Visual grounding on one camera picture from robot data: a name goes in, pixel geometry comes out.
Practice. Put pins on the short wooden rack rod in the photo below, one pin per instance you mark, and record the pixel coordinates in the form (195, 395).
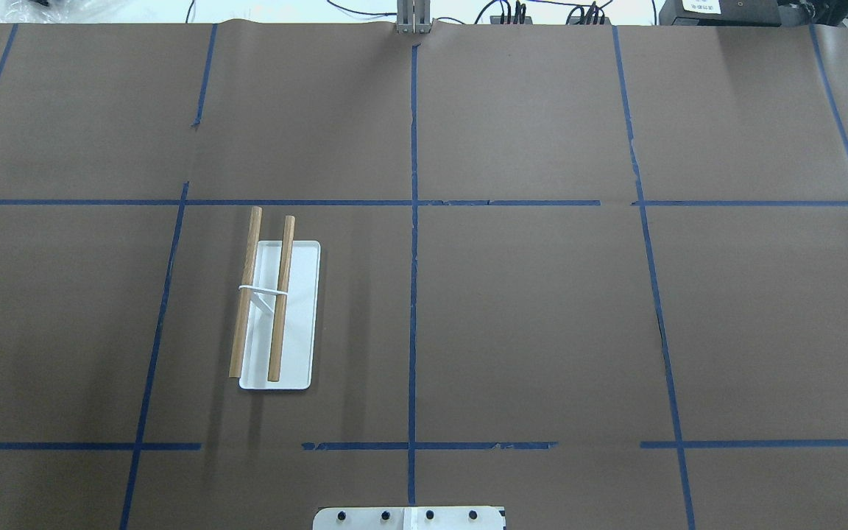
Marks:
(280, 305)

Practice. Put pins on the white towel rack base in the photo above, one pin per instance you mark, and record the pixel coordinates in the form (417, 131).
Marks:
(299, 328)

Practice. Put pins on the long wooden rack rod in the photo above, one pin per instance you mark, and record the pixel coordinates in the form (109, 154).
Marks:
(247, 276)

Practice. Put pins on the upper black orange hub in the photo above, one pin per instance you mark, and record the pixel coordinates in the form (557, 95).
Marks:
(511, 13)

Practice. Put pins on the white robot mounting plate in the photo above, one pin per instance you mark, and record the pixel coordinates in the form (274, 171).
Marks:
(411, 517)

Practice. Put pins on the black mini computer box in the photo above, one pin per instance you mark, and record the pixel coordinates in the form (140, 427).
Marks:
(720, 13)

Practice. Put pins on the aluminium frame post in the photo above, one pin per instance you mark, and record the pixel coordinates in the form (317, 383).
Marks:
(413, 17)

